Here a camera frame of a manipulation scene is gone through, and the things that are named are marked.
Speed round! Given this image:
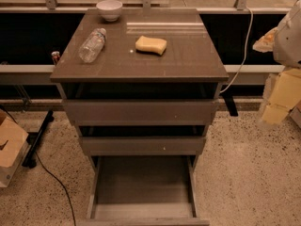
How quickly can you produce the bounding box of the red soda can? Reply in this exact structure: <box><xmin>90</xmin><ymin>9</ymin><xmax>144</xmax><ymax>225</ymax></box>
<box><xmin>51</xmin><ymin>51</ymin><xmax>60</xmax><ymax>65</ymax></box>

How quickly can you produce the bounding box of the white cable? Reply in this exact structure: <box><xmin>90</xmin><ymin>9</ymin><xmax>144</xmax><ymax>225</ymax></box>
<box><xmin>219</xmin><ymin>6</ymin><xmax>254</xmax><ymax>95</ymax></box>

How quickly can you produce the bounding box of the yellow sponge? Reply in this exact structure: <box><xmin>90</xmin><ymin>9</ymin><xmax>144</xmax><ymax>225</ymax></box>
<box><xmin>135</xmin><ymin>36</ymin><xmax>167</xmax><ymax>56</ymax></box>

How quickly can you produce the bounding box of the cardboard box at right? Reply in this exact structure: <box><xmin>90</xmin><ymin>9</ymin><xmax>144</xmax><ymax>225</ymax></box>
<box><xmin>290</xmin><ymin>101</ymin><xmax>301</xmax><ymax>128</ymax></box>

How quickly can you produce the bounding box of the clear plastic water bottle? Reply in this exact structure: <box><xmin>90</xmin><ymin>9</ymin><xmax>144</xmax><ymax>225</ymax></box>
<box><xmin>78</xmin><ymin>28</ymin><xmax>106</xmax><ymax>63</ymax></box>

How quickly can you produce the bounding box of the white ceramic bowl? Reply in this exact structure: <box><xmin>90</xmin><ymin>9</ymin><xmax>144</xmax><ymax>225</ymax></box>
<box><xmin>96</xmin><ymin>0</ymin><xmax>123</xmax><ymax>22</ymax></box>

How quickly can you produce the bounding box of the black floor cable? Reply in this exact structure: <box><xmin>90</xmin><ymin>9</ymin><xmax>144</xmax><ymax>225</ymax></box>
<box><xmin>0</xmin><ymin>105</ymin><xmax>77</xmax><ymax>226</ymax></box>

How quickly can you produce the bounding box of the grey top drawer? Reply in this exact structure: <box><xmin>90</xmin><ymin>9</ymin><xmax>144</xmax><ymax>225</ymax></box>
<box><xmin>63</xmin><ymin>100</ymin><xmax>218</xmax><ymax>126</ymax></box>

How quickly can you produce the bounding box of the cardboard box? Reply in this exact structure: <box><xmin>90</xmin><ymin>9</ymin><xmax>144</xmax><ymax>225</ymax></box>
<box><xmin>0</xmin><ymin>111</ymin><xmax>28</xmax><ymax>187</ymax></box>
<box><xmin>290</xmin><ymin>101</ymin><xmax>301</xmax><ymax>128</ymax></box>

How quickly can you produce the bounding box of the grey drawer cabinet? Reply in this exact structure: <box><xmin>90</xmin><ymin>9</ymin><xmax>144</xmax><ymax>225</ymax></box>
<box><xmin>56</xmin><ymin>8</ymin><xmax>224</xmax><ymax>165</ymax></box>

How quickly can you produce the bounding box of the black floor stand bar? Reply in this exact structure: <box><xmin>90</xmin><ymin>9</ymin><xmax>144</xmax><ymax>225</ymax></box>
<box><xmin>22</xmin><ymin>110</ymin><xmax>54</xmax><ymax>169</ymax></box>

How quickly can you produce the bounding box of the grey middle drawer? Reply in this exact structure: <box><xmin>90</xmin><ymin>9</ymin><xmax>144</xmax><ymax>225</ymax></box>
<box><xmin>80</xmin><ymin>137</ymin><xmax>206</xmax><ymax>155</ymax></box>

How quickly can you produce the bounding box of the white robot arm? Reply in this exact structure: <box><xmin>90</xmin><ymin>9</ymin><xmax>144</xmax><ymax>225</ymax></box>
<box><xmin>253</xmin><ymin>0</ymin><xmax>301</xmax><ymax>124</ymax></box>

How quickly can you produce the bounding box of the grey open bottom drawer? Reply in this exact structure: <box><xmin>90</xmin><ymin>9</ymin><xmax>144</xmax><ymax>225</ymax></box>
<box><xmin>78</xmin><ymin>155</ymin><xmax>210</xmax><ymax>226</ymax></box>

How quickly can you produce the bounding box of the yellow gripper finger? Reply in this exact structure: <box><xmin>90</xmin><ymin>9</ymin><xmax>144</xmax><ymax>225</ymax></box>
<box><xmin>260</xmin><ymin>69</ymin><xmax>301</xmax><ymax>125</ymax></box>
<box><xmin>252</xmin><ymin>27</ymin><xmax>277</xmax><ymax>53</ymax></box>

